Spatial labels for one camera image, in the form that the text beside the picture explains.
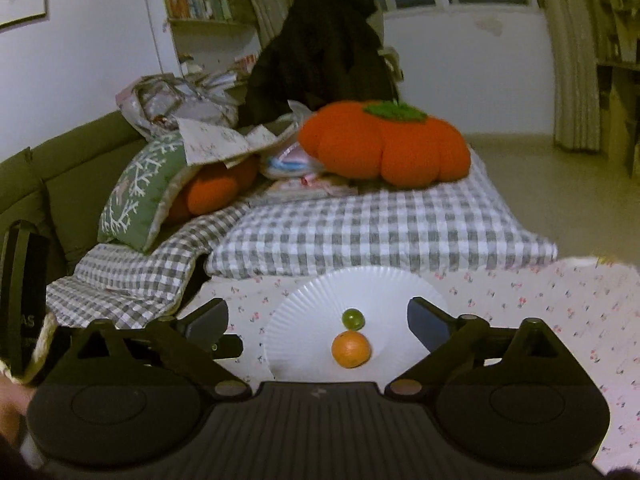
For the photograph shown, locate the small green fruit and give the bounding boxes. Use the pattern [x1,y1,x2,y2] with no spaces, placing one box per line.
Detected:
[342,308,366,332]

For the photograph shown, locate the orange mandarin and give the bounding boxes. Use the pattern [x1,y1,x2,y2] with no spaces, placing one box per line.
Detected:
[331,330,372,368]

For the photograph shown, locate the person's left hand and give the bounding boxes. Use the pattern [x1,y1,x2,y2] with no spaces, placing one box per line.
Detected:
[0,375,36,445]

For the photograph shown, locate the olive green sofa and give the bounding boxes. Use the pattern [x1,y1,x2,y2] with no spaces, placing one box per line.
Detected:
[1,112,146,283]

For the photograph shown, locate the white paper plate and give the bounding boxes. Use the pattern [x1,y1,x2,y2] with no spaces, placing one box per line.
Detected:
[265,266,448,388]

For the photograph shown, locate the grey checked quilt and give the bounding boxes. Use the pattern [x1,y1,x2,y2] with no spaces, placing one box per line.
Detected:
[46,200,250,328]

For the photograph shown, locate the grey checked pillow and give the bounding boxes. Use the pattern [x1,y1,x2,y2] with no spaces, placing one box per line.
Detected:
[206,154,558,280]

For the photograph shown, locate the green snowflake cushion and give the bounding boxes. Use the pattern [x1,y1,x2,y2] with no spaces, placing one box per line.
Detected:
[98,133,200,252]

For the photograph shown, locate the small orange pumpkin plush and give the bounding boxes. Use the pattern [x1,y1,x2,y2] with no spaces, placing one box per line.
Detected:
[165,155,259,224]

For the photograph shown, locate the cherry print sheet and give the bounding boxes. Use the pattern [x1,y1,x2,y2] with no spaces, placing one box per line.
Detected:
[177,254,640,476]

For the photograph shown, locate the floral paper sheet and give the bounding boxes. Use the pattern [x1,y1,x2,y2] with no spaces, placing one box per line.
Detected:
[177,118,278,168]

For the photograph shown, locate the plastic wrapped packet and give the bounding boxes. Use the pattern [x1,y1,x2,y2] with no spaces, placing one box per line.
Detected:
[259,142,324,180]

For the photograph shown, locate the silver plastic bag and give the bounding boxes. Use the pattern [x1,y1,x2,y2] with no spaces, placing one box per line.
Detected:
[115,70,240,142]

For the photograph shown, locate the large orange pumpkin plush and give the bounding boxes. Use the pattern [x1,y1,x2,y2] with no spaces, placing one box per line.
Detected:
[298,101,471,188]

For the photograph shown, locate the black coat pile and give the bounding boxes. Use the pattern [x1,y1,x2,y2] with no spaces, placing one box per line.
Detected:
[238,0,398,127]

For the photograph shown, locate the bookshelf with books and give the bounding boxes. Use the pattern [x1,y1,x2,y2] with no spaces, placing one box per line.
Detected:
[146,0,260,76]

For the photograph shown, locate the wooden shelf unit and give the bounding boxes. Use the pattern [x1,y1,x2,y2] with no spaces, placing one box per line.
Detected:
[589,0,639,182]

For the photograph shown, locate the beige curtain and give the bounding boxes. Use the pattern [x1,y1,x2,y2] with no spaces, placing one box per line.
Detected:
[544,0,601,153]

